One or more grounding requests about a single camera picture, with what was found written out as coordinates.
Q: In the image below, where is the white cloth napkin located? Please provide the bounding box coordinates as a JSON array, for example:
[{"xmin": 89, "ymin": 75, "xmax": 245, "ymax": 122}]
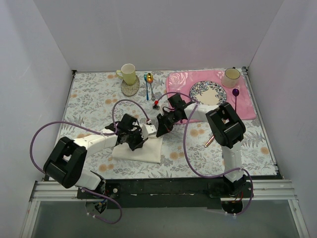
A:
[{"xmin": 112, "ymin": 136, "xmax": 163, "ymax": 164}]

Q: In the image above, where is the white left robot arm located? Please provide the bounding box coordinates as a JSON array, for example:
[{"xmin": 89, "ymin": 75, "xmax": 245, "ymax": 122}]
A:
[{"xmin": 43, "ymin": 114, "xmax": 156, "ymax": 198}]

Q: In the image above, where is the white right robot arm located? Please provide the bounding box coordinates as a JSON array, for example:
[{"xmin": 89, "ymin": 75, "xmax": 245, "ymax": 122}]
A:
[{"xmin": 153, "ymin": 93, "xmax": 246, "ymax": 197}]

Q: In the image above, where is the pink floral placemat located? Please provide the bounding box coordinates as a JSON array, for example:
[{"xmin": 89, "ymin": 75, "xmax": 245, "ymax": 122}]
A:
[{"xmin": 165, "ymin": 70, "xmax": 257, "ymax": 120}]

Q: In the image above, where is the blue floral plate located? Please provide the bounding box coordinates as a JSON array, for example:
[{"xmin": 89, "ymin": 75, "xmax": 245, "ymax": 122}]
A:
[{"xmin": 189, "ymin": 81, "xmax": 227, "ymax": 106}]

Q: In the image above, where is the rose gold knife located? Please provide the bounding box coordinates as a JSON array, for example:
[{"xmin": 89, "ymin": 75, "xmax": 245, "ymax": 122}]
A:
[{"xmin": 204, "ymin": 136, "xmax": 214, "ymax": 148}]

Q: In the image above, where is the rainbow gold spoon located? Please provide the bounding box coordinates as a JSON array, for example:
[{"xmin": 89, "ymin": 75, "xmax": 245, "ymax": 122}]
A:
[{"xmin": 146, "ymin": 73, "xmax": 156, "ymax": 101}]

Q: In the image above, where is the woven round coaster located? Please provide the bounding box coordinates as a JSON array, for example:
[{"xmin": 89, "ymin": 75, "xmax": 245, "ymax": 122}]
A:
[{"xmin": 121, "ymin": 76, "xmax": 140, "ymax": 97}]

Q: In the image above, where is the blue fork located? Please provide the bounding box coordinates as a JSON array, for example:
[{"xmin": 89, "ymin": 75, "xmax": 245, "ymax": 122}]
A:
[{"xmin": 144, "ymin": 73, "xmax": 149, "ymax": 101}]

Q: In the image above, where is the yellow green mug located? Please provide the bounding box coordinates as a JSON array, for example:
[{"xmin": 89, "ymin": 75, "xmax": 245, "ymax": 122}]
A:
[{"xmin": 116, "ymin": 63, "xmax": 136, "ymax": 85}]

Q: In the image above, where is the purple spoon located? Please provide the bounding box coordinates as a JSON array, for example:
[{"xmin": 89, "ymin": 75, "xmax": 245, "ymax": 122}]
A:
[{"xmin": 232, "ymin": 88, "xmax": 240, "ymax": 110}]

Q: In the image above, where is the cream enamel mug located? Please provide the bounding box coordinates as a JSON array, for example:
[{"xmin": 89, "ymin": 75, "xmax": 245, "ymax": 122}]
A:
[{"xmin": 221, "ymin": 67, "xmax": 241, "ymax": 88}]

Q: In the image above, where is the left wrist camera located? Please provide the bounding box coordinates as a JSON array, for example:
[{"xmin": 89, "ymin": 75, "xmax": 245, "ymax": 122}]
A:
[{"xmin": 141, "ymin": 124, "xmax": 157, "ymax": 139}]

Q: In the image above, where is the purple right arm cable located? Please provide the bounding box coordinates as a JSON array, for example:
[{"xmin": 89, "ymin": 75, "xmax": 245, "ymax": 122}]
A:
[{"xmin": 155, "ymin": 92, "xmax": 255, "ymax": 217}]

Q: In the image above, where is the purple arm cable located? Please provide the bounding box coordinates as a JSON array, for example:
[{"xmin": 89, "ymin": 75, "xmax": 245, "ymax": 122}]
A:
[
  {"xmin": 155, "ymin": 92, "xmax": 255, "ymax": 217},
  {"xmin": 30, "ymin": 99, "xmax": 152, "ymax": 224}
]

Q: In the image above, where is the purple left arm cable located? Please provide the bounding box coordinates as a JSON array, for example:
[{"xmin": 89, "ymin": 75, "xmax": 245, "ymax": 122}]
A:
[{"xmin": 30, "ymin": 99, "xmax": 152, "ymax": 224}]

